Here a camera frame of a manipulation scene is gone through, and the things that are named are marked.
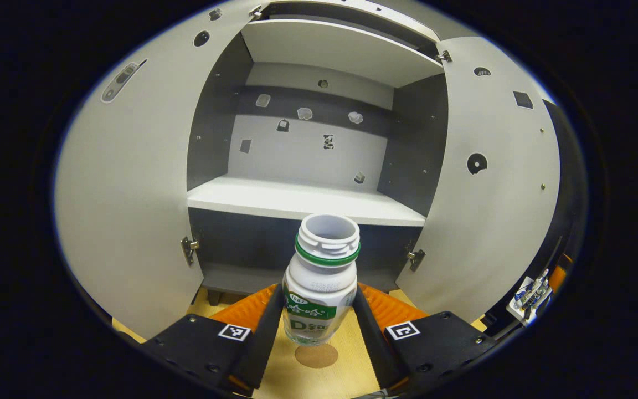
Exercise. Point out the grey door black cat sticker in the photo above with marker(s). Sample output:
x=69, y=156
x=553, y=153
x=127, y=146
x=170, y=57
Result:
x=490, y=221

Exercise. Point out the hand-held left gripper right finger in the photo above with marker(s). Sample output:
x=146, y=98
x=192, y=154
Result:
x=374, y=343

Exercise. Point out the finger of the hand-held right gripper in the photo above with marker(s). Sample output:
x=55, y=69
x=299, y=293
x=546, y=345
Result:
x=560, y=271

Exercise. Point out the white tray of small bottles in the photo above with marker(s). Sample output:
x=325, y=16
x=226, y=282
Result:
x=529, y=293

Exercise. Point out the round brown coaster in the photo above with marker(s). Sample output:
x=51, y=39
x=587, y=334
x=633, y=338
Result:
x=319, y=357

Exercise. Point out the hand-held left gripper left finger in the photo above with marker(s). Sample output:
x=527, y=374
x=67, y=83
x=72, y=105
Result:
x=263, y=343

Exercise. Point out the grey open-shelf cabinet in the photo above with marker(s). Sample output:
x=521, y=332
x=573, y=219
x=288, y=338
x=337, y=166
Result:
x=297, y=197

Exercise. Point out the white plastic bottle green label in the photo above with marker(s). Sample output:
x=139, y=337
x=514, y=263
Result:
x=319, y=277

